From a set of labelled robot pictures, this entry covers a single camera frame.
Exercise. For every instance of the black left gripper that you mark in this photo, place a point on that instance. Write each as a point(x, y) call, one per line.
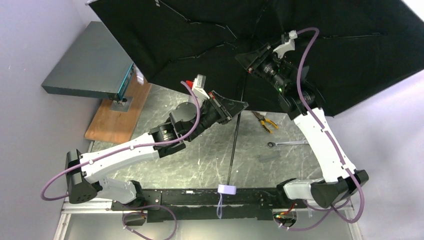
point(219, 107)

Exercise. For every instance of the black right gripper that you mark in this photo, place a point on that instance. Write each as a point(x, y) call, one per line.
point(260, 62)

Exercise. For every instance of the lilac umbrella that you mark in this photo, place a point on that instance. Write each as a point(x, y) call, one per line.
point(309, 59)

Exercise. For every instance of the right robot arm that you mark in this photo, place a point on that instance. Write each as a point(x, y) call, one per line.
point(303, 104)

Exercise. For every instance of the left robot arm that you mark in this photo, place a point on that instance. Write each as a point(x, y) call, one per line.
point(88, 176)

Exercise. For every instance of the silver ratchet wrench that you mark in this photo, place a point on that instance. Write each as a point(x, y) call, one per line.
point(286, 143)

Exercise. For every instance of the grey metal stand plate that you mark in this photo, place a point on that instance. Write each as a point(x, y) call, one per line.
point(122, 105)

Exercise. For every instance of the wooden board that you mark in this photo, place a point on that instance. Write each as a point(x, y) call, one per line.
point(115, 126)

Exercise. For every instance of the yellow handled pliers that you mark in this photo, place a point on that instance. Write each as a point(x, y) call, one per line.
point(264, 121)

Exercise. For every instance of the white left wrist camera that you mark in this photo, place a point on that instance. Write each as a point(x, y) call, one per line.
point(197, 87)

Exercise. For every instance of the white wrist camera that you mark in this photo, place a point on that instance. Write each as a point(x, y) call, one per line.
point(287, 44)
point(197, 87)

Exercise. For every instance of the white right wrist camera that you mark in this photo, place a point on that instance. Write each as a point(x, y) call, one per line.
point(287, 44)

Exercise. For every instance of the grey plastic bracket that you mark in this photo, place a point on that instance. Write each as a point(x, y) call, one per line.
point(268, 157)

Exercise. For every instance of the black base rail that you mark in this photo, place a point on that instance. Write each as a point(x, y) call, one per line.
point(202, 203)

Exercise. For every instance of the dark network switch box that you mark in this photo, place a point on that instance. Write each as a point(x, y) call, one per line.
point(94, 66)

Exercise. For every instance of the aluminium frame rail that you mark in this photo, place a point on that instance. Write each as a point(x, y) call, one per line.
point(94, 206)

